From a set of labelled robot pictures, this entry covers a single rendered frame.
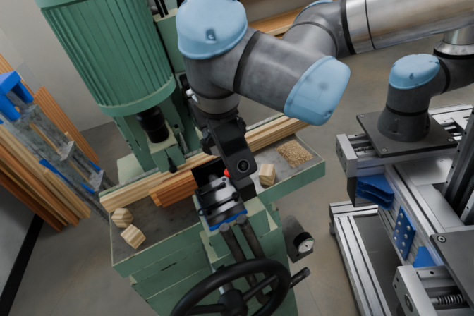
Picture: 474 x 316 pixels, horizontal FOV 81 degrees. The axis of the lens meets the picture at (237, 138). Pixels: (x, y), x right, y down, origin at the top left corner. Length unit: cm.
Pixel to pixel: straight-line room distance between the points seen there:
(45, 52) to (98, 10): 271
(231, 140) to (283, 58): 19
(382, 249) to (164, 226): 101
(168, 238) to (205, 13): 56
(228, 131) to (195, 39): 19
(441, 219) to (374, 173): 25
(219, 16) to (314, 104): 13
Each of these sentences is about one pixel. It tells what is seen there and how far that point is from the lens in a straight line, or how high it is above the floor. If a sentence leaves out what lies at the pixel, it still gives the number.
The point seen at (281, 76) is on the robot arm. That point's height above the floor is 133.
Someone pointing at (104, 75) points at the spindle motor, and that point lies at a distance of 58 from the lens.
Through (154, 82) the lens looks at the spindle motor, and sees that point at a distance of 60.
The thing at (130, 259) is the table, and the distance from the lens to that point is 76.
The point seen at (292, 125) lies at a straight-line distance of 88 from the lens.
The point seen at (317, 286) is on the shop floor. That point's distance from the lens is 159.
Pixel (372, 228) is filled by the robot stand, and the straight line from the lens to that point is 152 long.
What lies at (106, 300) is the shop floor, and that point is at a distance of 191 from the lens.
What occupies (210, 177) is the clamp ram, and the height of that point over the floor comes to 96.
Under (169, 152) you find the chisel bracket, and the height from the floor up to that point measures 105.
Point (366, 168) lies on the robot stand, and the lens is 105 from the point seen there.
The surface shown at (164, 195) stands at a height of 94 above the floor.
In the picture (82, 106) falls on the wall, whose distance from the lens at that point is 340.
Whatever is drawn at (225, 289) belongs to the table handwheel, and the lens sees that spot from 71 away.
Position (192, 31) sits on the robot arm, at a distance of 29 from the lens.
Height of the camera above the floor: 146
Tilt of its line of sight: 37 degrees down
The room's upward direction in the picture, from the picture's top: 15 degrees counter-clockwise
